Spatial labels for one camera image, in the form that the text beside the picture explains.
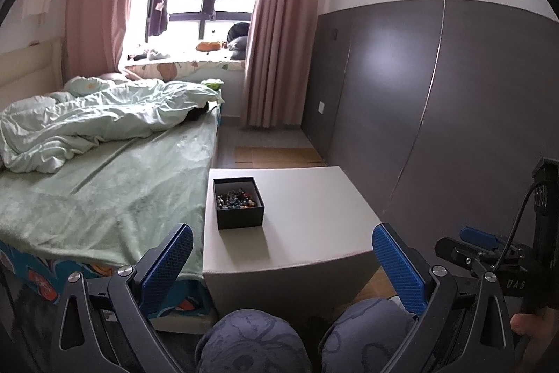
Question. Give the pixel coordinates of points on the flat cardboard sheet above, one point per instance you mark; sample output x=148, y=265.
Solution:
x=279, y=156

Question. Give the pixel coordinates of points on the black jewelry box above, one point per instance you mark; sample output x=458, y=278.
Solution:
x=240, y=218

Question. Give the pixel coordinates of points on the person's right leg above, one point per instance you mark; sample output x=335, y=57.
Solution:
x=362, y=333

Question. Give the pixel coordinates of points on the bed with green sheet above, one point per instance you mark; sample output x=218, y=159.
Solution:
x=109, y=189

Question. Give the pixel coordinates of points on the person's leg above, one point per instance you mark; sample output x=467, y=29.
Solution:
x=253, y=346
x=362, y=333

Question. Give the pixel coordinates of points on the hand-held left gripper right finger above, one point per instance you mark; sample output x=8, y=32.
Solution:
x=399, y=268

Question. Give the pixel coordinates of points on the printed window seat cushion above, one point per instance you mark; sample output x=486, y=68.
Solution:
x=183, y=69

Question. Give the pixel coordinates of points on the person's right hand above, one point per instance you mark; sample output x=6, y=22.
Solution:
x=526, y=325

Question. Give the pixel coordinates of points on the orange item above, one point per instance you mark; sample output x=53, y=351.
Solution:
x=208, y=46

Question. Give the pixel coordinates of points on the white wall socket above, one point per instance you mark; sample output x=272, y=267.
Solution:
x=320, y=108

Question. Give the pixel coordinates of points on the white side table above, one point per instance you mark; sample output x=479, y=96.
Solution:
x=305, y=215

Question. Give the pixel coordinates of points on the blue printed bed cover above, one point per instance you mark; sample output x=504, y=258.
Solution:
x=43, y=281

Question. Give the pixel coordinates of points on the small green toy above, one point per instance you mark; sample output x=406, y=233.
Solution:
x=213, y=84

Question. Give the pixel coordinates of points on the light green quilt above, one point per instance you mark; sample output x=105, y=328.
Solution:
x=87, y=119

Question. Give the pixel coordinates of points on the dark bag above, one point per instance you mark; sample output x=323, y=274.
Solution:
x=238, y=32

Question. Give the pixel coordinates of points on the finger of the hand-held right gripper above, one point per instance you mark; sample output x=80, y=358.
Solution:
x=478, y=236

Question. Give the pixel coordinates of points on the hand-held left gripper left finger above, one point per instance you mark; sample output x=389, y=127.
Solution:
x=170, y=263

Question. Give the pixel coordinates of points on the person's left leg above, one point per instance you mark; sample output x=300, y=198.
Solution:
x=253, y=346

